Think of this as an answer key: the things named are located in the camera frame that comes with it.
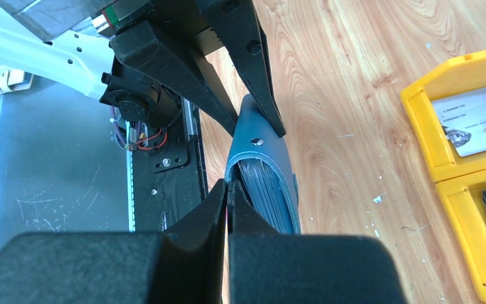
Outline blue leather card holder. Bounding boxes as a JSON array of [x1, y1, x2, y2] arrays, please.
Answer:
[[225, 94, 301, 234]]

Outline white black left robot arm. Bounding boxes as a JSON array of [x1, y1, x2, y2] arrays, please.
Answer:
[[0, 1, 286, 137]]

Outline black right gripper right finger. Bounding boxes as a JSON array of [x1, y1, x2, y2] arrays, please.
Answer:
[[228, 180, 406, 303]]

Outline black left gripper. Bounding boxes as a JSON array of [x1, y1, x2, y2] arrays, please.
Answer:
[[99, 0, 286, 137]]

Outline yellow plastic compartment tray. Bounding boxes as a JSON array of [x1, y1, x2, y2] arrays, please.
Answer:
[[401, 50, 486, 303]]

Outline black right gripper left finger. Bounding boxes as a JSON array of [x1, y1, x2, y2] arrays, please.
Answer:
[[0, 180, 227, 303]]

